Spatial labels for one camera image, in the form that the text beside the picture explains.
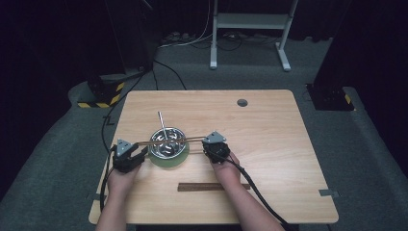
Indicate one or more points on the grey tape piece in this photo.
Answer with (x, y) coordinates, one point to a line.
(328, 193)
(95, 196)

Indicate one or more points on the person's left hand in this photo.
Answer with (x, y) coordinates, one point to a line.
(123, 179)

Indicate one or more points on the person's right hand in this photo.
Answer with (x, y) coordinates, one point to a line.
(226, 171)

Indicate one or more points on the shiny steel bowl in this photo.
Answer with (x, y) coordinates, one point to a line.
(167, 149)

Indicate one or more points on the round green coaster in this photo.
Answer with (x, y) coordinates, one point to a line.
(170, 162)

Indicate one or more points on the brown wooden chopstick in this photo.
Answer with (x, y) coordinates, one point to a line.
(170, 140)

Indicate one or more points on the black yellow striped stand base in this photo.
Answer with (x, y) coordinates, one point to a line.
(102, 97)

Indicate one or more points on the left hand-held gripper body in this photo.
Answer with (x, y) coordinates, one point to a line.
(125, 159)

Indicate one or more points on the row of brown chopsticks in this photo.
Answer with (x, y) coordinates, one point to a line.
(198, 187)

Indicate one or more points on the white metal stand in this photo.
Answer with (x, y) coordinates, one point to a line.
(251, 20)

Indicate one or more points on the black perforated stand base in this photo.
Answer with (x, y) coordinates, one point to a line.
(330, 97)

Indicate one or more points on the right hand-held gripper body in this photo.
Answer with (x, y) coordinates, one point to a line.
(218, 149)

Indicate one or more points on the grey table grommet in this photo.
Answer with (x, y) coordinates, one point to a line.
(242, 102)

